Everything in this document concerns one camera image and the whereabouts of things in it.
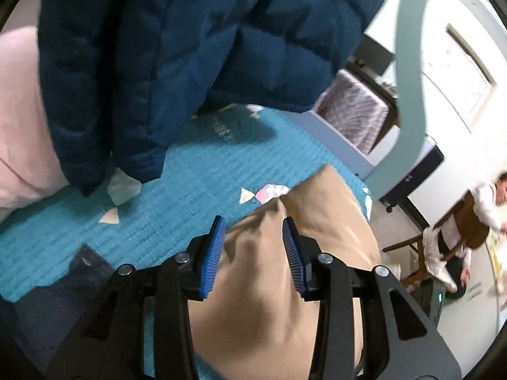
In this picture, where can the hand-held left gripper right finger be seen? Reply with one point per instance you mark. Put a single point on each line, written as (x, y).
(295, 257)

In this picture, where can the black panel on stand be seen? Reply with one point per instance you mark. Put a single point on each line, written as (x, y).
(416, 174)

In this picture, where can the tan jacket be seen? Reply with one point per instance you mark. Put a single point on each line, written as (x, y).
(257, 316)

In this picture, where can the pale bed frame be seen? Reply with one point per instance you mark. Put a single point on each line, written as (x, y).
(340, 142)

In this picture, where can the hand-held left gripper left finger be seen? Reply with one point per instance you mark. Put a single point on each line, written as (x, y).
(212, 253)

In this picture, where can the wooden chair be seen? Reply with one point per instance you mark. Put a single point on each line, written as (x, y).
(471, 225)

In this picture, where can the blue puffer jacket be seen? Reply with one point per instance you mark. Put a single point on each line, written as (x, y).
(178, 47)

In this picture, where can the white framed wall board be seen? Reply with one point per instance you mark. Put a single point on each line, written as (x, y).
(455, 75)

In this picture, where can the dark device with green light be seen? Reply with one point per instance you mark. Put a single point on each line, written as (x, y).
(431, 301)

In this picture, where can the pink quilt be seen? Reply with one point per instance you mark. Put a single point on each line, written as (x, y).
(19, 126)

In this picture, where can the white cloth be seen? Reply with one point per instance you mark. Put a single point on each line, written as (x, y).
(433, 253)

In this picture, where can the dark cloth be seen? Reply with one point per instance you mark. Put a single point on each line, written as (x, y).
(35, 324)

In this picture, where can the teal bed blanket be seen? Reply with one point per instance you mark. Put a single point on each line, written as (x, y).
(178, 213)

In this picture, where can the purple patterned cloth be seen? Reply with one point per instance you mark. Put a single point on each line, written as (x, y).
(352, 111)

